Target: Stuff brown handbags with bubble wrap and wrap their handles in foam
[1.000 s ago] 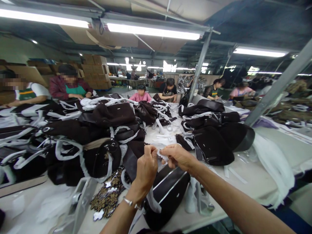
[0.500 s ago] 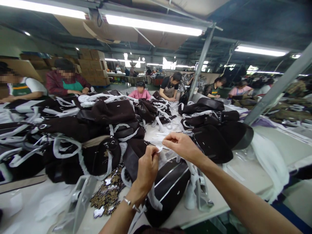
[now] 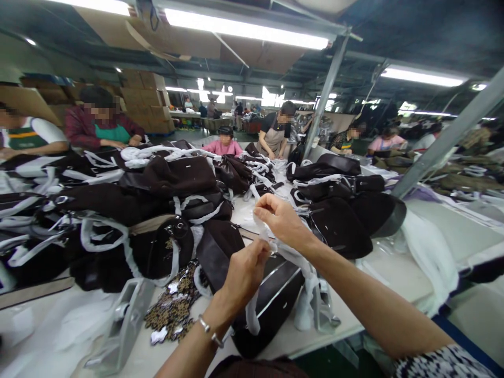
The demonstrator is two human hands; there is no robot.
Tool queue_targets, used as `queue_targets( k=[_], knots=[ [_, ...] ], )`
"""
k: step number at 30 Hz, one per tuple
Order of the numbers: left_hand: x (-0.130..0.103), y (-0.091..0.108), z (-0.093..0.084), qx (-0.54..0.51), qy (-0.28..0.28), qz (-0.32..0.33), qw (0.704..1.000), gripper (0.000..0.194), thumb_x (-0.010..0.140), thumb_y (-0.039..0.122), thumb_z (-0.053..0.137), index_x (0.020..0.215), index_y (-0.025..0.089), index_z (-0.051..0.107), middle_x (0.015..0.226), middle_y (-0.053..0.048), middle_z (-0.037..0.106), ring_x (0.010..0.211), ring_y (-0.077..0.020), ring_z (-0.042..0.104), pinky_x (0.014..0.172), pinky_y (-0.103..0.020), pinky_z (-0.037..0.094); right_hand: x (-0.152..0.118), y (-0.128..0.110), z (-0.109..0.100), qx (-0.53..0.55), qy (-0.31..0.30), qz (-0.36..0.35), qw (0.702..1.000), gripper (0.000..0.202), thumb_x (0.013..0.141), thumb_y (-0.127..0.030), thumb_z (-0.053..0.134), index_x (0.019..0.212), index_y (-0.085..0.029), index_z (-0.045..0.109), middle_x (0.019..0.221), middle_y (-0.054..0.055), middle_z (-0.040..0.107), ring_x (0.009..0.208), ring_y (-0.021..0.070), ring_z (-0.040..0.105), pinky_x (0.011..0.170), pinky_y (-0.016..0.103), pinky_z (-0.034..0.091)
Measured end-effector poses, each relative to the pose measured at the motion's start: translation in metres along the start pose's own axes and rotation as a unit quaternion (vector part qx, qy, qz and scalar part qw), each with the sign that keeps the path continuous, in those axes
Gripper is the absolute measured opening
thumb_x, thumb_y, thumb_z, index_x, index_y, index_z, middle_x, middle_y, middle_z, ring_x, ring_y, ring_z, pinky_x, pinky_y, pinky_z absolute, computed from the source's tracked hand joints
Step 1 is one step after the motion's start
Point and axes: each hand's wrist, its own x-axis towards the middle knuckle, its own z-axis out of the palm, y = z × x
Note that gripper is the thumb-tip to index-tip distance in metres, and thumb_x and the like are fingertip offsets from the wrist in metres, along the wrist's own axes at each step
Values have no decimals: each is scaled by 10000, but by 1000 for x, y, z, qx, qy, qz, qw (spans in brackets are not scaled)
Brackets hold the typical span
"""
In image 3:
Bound person's left hand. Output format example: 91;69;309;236
219;238;274;312

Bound person's right hand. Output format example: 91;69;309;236
252;193;322;257

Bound person's right fingers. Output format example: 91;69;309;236
254;193;293;216

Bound person's right thumb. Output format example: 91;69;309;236
253;207;279;238

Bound person's left fingers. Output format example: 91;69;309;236
236;238;274;276

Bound white foam wrapping strip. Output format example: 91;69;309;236
244;204;320;336

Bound dark brown handbag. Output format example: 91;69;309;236
230;251;317;360

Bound pile of dark brown bags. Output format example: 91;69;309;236
285;152;408;260
0;140;284;295

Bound pile of leopard print charms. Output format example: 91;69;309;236
143;259;210;348

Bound person's body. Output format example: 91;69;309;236
207;355;309;378

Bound stack of cartons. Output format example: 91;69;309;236
118;69;176;135

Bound pile of white foam sheets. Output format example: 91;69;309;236
393;208;462;317

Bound fluorescent tube light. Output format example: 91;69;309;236
380;67;466;88
163;7;330;51

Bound pile of olive bags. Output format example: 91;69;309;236
372;149;504;200

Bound grey metal bracket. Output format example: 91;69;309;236
85;277;156;375
312;275;342;335

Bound grey metal post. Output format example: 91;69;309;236
301;26;353;160
390;65;504;200

